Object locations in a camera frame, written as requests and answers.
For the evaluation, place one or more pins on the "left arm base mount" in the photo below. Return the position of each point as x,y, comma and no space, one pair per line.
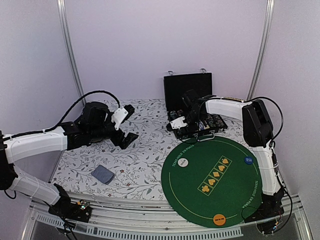
80,211

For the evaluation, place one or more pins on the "poker chip row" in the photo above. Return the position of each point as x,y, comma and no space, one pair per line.
210,121
173,115
181,113
217,122

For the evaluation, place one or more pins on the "blue grey folded cloth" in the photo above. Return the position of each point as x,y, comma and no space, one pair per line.
103,174

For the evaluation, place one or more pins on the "front aluminium rail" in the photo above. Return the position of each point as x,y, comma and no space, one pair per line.
131,219

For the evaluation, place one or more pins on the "woven bamboo tray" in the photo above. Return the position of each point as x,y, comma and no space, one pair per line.
233,99

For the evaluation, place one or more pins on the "playing card deck box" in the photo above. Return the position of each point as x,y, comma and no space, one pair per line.
203,126

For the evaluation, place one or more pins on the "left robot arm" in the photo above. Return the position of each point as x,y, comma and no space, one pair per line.
96,123

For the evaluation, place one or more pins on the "right aluminium frame post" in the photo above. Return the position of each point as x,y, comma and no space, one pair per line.
269,10

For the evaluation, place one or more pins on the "orange big blind button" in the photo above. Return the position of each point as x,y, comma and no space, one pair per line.
219,220

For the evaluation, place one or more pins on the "left aluminium frame post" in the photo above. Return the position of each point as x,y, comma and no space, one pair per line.
61,6

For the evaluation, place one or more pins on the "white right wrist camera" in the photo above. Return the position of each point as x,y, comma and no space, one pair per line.
178,123

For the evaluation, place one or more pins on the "black poker chip case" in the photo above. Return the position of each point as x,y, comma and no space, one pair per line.
175,86

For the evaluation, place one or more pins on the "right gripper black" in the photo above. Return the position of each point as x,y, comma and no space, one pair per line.
192,128

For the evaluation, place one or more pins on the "green round poker mat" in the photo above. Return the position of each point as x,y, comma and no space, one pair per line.
215,181

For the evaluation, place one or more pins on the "poker chip row far left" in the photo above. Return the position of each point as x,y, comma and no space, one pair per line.
173,115

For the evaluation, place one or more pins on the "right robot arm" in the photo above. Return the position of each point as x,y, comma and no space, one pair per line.
258,131

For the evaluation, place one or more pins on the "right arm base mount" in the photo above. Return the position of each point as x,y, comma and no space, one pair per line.
271,206

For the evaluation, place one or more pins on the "blue small blind button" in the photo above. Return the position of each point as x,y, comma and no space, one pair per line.
248,160

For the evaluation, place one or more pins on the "aluminium frame post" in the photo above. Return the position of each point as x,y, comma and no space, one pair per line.
61,6
269,10

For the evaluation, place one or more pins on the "poker chip row far right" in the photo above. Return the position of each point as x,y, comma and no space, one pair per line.
217,122

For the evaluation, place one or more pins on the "white dealer button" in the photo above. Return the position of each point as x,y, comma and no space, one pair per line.
183,162

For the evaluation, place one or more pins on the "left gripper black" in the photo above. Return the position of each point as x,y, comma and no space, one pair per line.
127,140

